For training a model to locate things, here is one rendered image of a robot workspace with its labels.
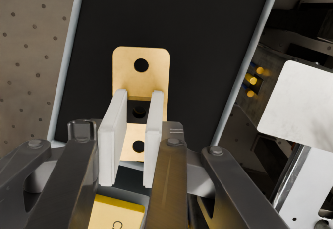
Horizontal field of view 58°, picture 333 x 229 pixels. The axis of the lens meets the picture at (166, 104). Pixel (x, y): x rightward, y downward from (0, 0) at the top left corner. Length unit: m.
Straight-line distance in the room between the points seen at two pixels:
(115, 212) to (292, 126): 0.20
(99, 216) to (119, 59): 0.16
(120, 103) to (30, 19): 0.59
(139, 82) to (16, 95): 0.62
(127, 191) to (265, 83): 0.18
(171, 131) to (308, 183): 0.38
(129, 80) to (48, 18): 0.55
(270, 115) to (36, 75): 0.58
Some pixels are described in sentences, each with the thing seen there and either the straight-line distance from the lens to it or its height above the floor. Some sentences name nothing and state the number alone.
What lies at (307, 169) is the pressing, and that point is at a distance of 0.51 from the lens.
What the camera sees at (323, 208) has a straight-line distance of 0.58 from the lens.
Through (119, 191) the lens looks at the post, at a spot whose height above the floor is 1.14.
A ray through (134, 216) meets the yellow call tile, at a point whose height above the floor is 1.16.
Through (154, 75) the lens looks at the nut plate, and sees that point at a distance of 0.20.
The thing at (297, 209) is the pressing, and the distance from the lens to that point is 0.54.
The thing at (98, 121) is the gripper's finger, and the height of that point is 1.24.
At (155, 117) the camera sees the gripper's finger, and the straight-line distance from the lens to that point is 0.15.
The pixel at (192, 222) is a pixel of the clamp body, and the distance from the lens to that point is 0.49.
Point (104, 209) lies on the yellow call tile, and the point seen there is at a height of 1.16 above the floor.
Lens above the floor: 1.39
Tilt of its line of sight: 71 degrees down
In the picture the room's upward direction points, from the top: 178 degrees clockwise
